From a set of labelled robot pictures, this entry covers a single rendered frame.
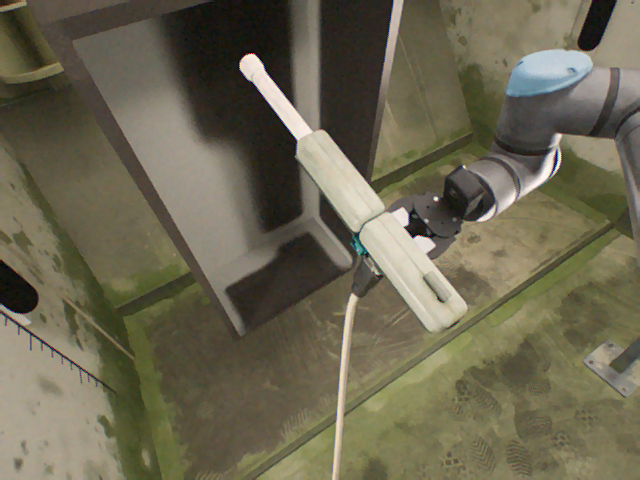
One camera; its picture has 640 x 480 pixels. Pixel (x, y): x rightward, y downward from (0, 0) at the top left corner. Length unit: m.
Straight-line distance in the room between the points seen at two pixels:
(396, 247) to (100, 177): 1.94
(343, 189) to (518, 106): 0.28
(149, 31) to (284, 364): 1.47
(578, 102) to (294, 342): 1.63
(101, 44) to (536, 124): 0.85
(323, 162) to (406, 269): 0.18
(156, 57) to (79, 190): 1.33
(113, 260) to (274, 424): 1.21
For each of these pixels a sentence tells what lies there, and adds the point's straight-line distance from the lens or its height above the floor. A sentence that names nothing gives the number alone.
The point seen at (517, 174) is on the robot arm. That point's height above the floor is 1.37.
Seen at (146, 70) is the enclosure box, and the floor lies 1.43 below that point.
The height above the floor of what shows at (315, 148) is 1.47.
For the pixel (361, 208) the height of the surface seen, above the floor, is 1.43.
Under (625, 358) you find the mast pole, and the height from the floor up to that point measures 0.12.
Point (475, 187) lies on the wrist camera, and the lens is 0.48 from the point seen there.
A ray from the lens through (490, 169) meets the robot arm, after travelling 0.61.
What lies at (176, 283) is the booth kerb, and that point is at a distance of 2.28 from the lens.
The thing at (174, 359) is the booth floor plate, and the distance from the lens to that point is 2.11.
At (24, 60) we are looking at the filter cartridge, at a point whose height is 1.33.
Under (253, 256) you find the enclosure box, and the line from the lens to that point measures 1.67.
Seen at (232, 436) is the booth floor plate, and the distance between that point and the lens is 1.84.
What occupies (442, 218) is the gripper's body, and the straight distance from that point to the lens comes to 0.54.
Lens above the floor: 1.73
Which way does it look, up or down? 47 degrees down
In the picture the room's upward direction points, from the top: 9 degrees counter-clockwise
